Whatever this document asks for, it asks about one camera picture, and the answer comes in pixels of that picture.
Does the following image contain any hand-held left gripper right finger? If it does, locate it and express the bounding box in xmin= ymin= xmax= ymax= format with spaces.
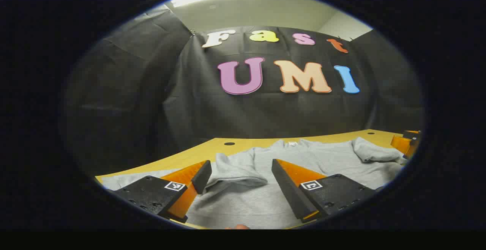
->
xmin=271 ymin=159 xmax=377 ymax=223

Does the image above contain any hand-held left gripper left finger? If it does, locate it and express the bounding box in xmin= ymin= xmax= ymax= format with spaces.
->
xmin=107 ymin=160 xmax=212 ymax=224

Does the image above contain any grey sweatshirt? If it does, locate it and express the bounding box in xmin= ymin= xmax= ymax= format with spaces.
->
xmin=101 ymin=136 xmax=409 ymax=230

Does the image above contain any black backdrop cloth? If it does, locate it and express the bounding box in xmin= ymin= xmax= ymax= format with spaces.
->
xmin=63 ymin=3 xmax=425 ymax=175

